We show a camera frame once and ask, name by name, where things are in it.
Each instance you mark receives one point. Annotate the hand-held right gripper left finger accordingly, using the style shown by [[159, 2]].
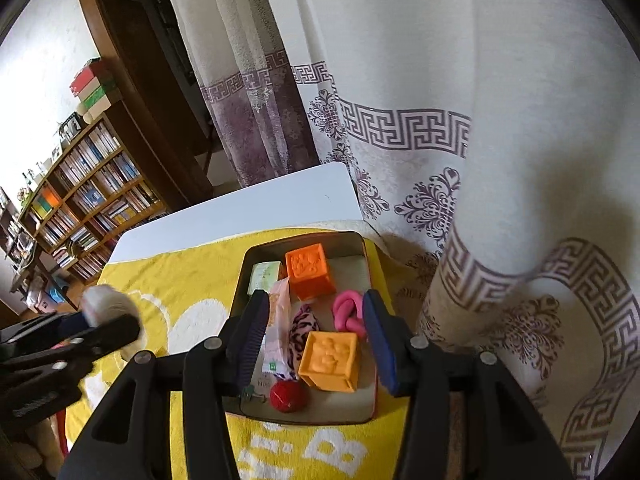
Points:
[[250, 335]]

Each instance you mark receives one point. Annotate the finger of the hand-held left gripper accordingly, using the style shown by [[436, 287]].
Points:
[[115, 335], [70, 325]]

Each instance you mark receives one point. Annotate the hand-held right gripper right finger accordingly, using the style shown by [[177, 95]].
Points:
[[382, 340]]

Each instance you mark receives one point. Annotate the clear snack packet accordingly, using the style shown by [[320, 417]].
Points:
[[277, 325]]

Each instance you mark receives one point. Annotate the white fluffy ball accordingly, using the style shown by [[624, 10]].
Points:
[[107, 302]]

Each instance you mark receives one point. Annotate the orange embossed rubber cube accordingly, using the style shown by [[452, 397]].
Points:
[[307, 270], [327, 360]]

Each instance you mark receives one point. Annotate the pale green packet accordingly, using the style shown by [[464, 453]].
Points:
[[264, 275]]

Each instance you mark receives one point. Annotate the metal tin container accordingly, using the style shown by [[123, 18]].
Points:
[[350, 400]]

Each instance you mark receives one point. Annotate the red ball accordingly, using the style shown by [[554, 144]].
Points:
[[287, 395]]

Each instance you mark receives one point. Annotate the beige quilt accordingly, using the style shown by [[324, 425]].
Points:
[[42, 442]]

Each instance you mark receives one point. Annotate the leopard print hair scrunchie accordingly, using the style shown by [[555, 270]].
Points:
[[302, 330]]

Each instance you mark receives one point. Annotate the yellow printed towel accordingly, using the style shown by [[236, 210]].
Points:
[[190, 280]]

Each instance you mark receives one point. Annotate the white table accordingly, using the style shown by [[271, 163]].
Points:
[[250, 200]]

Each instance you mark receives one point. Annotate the wooden bookshelf with books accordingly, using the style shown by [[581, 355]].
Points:
[[100, 190]]

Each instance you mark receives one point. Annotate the white patterned curtain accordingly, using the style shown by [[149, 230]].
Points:
[[500, 85]]

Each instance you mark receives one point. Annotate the sheer purple curtain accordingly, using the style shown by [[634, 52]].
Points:
[[240, 50]]

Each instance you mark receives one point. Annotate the brown wooden door frame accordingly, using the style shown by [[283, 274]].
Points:
[[145, 60]]

